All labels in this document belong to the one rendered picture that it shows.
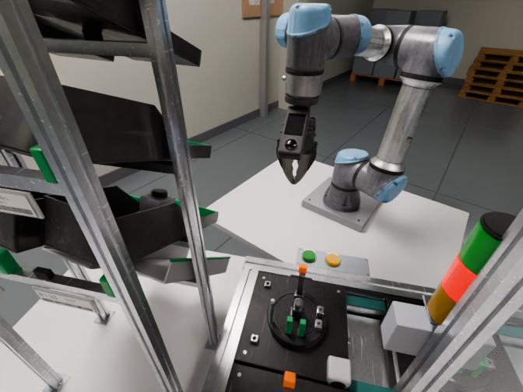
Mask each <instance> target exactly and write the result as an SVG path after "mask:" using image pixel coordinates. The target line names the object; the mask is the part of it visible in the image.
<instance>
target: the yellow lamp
mask: <svg viewBox="0 0 523 392"><path fill-rule="evenodd" d="M455 305H456V302H455V301H454V300H453V299H451V298H450V297H449V296H448V295H447V293H446V292H445V291H444V289H443V287H442V280H441V283H440V284H439V286H438V287H437V289H436V290H435V292H434V293H433V295H432V296H431V298H430V300H429V302H428V304H427V309H428V312H429V314H430V316H431V317H432V318H433V320H434V321H435V322H436V323H437V324H439V325H440V326H441V325H442V323H443V322H444V320H445V319H446V317H447V316H448V314H449V313H450V312H451V311H452V309H453V308H454V307H455Z"/></svg>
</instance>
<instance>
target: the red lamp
mask: <svg viewBox="0 0 523 392"><path fill-rule="evenodd" d="M475 277H476V275H475V274H474V273H472V272H471V271H470V270H469V269H467V267H466V266H464V264H463V263H462V262H461V260H460V258H459V253H458V255H457V257H456V258H455V259H454V261H453V263H452V264H451V266H450V267H449V269H448V271H447V273H446V274H445V276H444V277H443V279H442V287H443V289H444V291H445V292H446V293H447V295H448V296H449V297H450V298H451V299H453V300H454V301H455V302H456V303H457V302H458V301H459V300H460V298H461V297H462V295H463V294H464V293H465V291H466V290H467V288H468V287H469V286H470V285H471V283H472V282H473V280H474V279H475Z"/></svg>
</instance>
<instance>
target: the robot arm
mask: <svg viewBox="0 0 523 392"><path fill-rule="evenodd" d="M275 29H276V31H275V34H276V40H277V42H278V43H279V45H281V46H282V47H286V75H284V76H283V77H282V80H283V81H286V83H285V101H286V102H287V103H289V104H292V105H293V106H292V107H291V106H289V107H288V109H287V112H286V118H285V121H284V122H283V129H282V130H281V131H280V133H281V134H282V135H281V138H278V139H277V147H276V155H277V158H278V161H279V164H280V166H281V167H282V169H283V172H284V174H285V176H286V178H287V180H288V181H289V182H290V183H291V184H297V183H298V182H300V181H301V180H302V178H303V177H304V175H305V174H306V173H307V171H308V170H309V169H310V167H311V165H312V164H313V162H314V161H315V158H316V155H317V145H318V142H314V136H316V133H315V128H316V121H317V117H312V116H310V111H311V106H313V105H315V104H318V103H319V97H320V94H321V90H322V83H323V78H324V70H325V60H331V59H336V58H345V57H347V58H351V57H352V56H353V55H355V56H362V57H364V58H366V59H367V60H368V61H376V62H379V63H381V64H384V65H388V66H391V67H393V68H399V69H401V70H402V71H401V73H400V76H399V77H400V79H401V80H402V87H401V89H400V92H399V94H398V98H397V100H396V103H395V106H394V109H393V111H392V114H391V117H390V120H389V122H388V126H387V128H386V131H385V133H384V137H383V139H382V142H381V146H380V148H379V150H378V153H377V155H376V156H375V157H373V158H371V159H370V160H369V154H368V152H366V151H363V150H361V149H343V150H342V151H340V152H338V154H337V156H336V159H335V165H334V170H333V174H332V181H331V183H330V185H329V186H328V188H327V190H326V191H325V193H324V197H323V201H324V203H325V204H326V205H327V206H328V207H329V208H331V209H334V210H336V211H339V212H354V211H356V210H357V209H358V208H359V207H360V191H362V192H363V193H365V194H367V195H369V196H371V197H372V198H373V199H374V200H378V201H380V202H382V203H389V202H390V201H392V200H394V199H395V198H396V197H397V196H398V195H399V194H400V193H401V192H402V190H403V189H404V187H405V185H406V184H407V180H408V178H407V177H406V176H405V175H403V173H404V171H405V166H404V164H403V161H404V158H405V155H406V153H407V151H408V149H409V146H410V144H411V141H412V139H413V136H414V134H415V132H416V129H417V127H418V125H419V122H420V119H421V117H422V116H423V112H424V110H425V108H426V105H427V103H428V100H429V98H430V95H431V93H432V91H433V89H434V88H435V87H437V86H439V85H440V84H441V83H442V82H443V79H444V78H448V77H450V76H452V75H453V74H454V72H455V69H457V67H458V65H459V63H460V60H461V58H462V53H463V49H464V37H463V34H462V32H461V31H460V30H457V29H452V28H447V27H446V26H442V27H436V26H415V25H392V26H385V25H381V24H378V25H375V26H371V24H370V21H369V19H368V18H367V17H365V16H362V15H357V14H350V15H333V14H332V7H331V6H330V5H329V4H321V3H297V4H294V5H292V7H291V8H290V12H286V13H283V14H282V15H281V16H280V17H279V19H278V21H277V23H276V28H275ZM294 160H297V164H298V167H297V171H296V174H297V175H296V176H294V175H293V165H292V163H293V161H294Z"/></svg>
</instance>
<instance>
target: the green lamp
mask: <svg viewBox="0 0 523 392"><path fill-rule="evenodd" d="M499 245H500V241H499V240H497V239H495V238H494V237H492V236H491V235H490V234H489V233H488V232H486V231H485V229H484V228H483V227H482V226H481V224H480V220H479V221H478V222H477V224H476V226H475V228H474V229H473V231H472V232H471V234H470V235H469V237H468V239H467V240H466V241H465V244H464V245H463V247H462V248H461V250H460V252H459V258H460V260H461V262H462V263H463V264H464V266H466V267H467V269H469V270H470V271H471V272H472V273H474V274H475V275H478V273H479V272H480V271H481V269H482V268H483V266H484V265H485V264H486V262H487V261H488V260H489V259H490V257H491V256H492V254H493V252H494V251H495V250H496V249H497V248H498V246H499Z"/></svg>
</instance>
